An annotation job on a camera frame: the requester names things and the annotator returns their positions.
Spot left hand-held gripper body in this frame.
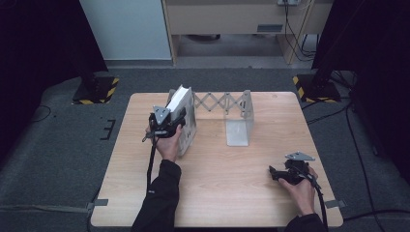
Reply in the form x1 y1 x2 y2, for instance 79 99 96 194
141 104 182 143

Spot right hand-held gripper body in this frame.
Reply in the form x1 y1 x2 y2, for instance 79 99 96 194
278 151 316 187

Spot white book with grey figures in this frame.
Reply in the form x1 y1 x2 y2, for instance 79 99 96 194
165 84 198 158

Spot expandable metal book rack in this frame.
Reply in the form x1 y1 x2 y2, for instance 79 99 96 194
167 88 255 148

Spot person's left hand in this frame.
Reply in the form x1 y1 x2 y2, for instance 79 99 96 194
145 124 184 163

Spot person's right hand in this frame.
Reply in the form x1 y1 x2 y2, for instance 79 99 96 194
277 165 320 218

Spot grey tape strip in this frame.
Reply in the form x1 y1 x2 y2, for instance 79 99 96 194
324 199 347 210
85 198 109 211

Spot black stand with striped base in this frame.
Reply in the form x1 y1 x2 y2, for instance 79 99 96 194
71 47 121 106
291 47 342 104

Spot white panel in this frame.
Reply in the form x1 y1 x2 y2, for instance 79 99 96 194
79 0 173 62

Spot beige wooden desk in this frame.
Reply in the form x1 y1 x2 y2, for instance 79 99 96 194
161 0 335 66

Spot black curtain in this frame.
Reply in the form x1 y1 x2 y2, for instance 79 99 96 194
0 0 109 168
310 0 410 186

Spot right hand-held gripper cable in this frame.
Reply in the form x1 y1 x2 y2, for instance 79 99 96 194
299 166 330 232

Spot hand-held gripper cable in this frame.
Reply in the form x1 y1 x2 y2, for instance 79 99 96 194
146 136 160 195
299 166 330 232

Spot left hand-held gripper cable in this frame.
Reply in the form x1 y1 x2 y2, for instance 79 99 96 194
146 136 160 195

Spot thin black floor cable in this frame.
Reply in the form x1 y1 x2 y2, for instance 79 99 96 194
31 103 53 124

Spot hanging black cables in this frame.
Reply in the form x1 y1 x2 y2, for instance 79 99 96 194
282 0 319 63

